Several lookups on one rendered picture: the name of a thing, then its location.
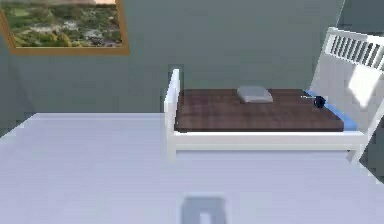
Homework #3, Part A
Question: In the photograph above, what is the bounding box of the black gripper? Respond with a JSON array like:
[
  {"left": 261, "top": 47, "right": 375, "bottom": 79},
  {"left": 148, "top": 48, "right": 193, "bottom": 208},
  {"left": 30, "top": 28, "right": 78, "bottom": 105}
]
[{"left": 300, "top": 95, "right": 327, "bottom": 110}]

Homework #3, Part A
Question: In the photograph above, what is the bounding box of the blue bed sheet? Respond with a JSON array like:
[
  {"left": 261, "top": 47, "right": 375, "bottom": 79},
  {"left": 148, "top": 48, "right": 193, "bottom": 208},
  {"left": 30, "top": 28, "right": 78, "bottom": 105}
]
[{"left": 304, "top": 89, "right": 360, "bottom": 132}]

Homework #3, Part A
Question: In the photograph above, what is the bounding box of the grey pillow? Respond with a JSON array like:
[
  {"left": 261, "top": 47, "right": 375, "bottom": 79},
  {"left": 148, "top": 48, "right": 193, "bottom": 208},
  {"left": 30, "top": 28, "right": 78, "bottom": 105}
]
[{"left": 236, "top": 85, "right": 274, "bottom": 104}]

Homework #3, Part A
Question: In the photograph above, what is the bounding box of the white bed with brown cover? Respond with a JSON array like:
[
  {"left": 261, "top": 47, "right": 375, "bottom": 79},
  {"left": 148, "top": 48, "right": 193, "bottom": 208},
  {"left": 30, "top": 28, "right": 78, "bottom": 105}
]
[{"left": 163, "top": 26, "right": 384, "bottom": 164}]

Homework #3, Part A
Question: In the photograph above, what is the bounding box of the wooden framed window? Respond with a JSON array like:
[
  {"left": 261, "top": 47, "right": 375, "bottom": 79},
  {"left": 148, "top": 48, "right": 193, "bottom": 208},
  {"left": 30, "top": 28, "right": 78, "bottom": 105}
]
[{"left": 0, "top": 0, "right": 131, "bottom": 56}]

